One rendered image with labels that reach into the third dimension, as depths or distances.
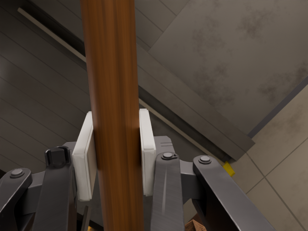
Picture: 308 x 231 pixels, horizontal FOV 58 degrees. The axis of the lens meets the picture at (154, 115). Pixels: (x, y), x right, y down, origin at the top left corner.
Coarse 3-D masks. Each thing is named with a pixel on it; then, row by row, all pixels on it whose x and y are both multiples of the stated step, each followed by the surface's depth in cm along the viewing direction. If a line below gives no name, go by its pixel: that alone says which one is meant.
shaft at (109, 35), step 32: (96, 0) 14; (128, 0) 15; (96, 32) 15; (128, 32) 15; (96, 64) 15; (128, 64) 16; (96, 96) 16; (128, 96) 16; (96, 128) 17; (128, 128) 17; (128, 160) 18; (128, 192) 18; (128, 224) 19
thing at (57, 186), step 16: (48, 160) 14; (64, 160) 14; (48, 176) 13; (64, 176) 13; (48, 192) 12; (64, 192) 12; (48, 208) 11; (64, 208) 11; (48, 224) 10; (64, 224) 10
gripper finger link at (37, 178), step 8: (64, 144) 17; (72, 144) 17; (72, 152) 16; (72, 168) 14; (32, 176) 14; (40, 176) 14; (72, 176) 14; (32, 184) 13; (40, 184) 13; (72, 184) 14; (24, 192) 13; (32, 192) 13; (24, 200) 13; (32, 200) 13; (16, 208) 13; (24, 208) 13; (32, 208) 13
